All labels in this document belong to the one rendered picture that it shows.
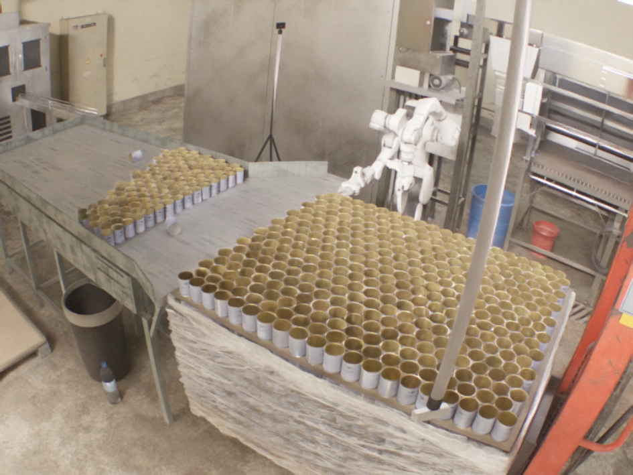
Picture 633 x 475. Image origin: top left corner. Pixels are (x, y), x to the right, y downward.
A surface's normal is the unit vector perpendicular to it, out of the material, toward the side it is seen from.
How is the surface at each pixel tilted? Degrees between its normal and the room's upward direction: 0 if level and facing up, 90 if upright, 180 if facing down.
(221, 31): 90
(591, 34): 90
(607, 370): 90
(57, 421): 0
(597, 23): 90
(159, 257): 0
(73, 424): 0
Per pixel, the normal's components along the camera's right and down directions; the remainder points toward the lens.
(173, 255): 0.09, -0.86
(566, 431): -0.54, 0.38
